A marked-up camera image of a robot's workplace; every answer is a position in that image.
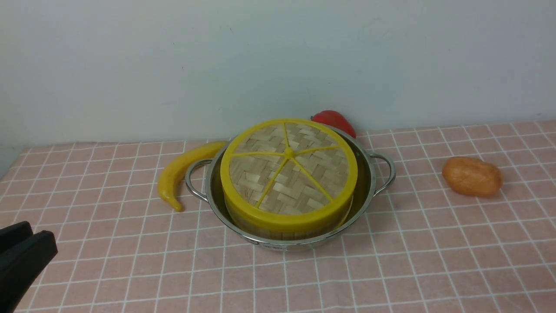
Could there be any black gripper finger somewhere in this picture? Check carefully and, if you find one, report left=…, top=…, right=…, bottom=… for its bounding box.
left=0, top=221, right=33, bottom=253

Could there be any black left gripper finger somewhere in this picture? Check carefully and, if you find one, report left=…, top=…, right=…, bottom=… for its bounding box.
left=0, top=230, right=58, bottom=313

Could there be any yellow woven steamer lid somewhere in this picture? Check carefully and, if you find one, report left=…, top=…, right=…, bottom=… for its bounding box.
left=220, top=119, right=359, bottom=213

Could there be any yellow bamboo steamer basket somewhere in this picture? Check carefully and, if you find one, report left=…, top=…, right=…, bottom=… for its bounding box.
left=225, top=197, right=353, bottom=240

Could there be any stainless steel pot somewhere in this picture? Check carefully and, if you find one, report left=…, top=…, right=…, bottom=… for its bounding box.
left=183, top=127, right=397, bottom=252

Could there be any yellow banana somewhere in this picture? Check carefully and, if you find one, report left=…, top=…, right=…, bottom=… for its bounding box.
left=157, top=140, right=228, bottom=212

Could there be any red pepper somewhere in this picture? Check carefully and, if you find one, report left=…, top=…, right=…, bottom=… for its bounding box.
left=311, top=110, right=356, bottom=138

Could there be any pink checkered tablecloth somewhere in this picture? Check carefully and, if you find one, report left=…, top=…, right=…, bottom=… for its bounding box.
left=0, top=121, right=556, bottom=313

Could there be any orange brown potato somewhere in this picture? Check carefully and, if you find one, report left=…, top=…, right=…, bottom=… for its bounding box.
left=442, top=156, right=503, bottom=197

